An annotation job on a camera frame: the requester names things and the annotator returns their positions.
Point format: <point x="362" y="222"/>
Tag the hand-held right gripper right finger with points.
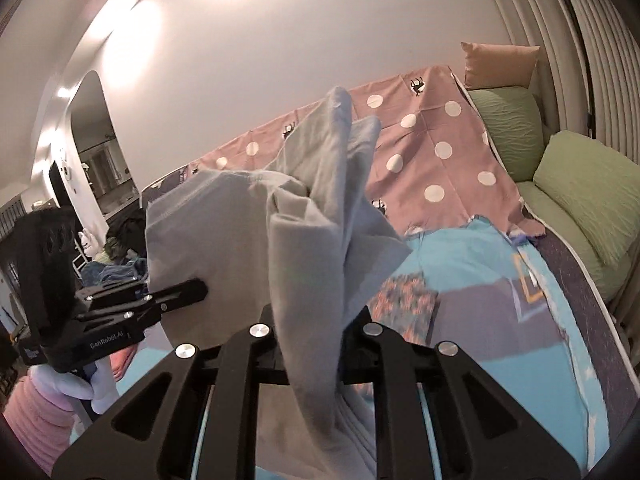
<point x="385" y="355"/>

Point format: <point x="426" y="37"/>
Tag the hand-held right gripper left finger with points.
<point x="245" y="355"/>

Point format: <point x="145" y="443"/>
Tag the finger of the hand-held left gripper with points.
<point x="175" y="295"/>
<point x="115" y="291"/>

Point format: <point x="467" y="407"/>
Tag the grey long-sleeve shirt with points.
<point x="225" y="240"/>

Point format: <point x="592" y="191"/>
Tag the person's left forearm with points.
<point x="35" y="415"/>

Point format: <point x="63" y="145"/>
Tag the black clothes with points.
<point x="125" y="235"/>

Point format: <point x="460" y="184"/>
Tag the folded pink clothes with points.
<point x="135" y="360"/>

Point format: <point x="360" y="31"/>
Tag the person's left hand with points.
<point x="65" y="385"/>

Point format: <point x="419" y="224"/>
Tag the crumpled blue blanket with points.
<point x="110" y="272"/>

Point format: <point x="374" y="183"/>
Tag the white figurine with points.
<point x="89" y="242"/>

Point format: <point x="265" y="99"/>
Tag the floral cloth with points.
<point x="405" y="305"/>

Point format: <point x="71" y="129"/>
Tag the teal and grey bed blanket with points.
<point x="500" y="310"/>

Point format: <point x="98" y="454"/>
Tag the pink polka dot sheet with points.
<point x="425" y="150"/>

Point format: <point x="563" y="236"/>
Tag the green pillow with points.
<point x="590" y="195"/>
<point x="505" y="125"/>

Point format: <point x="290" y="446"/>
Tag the tan pillow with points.
<point x="500" y="65"/>

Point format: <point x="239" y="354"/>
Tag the beige curtain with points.
<point x="600" y="60"/>

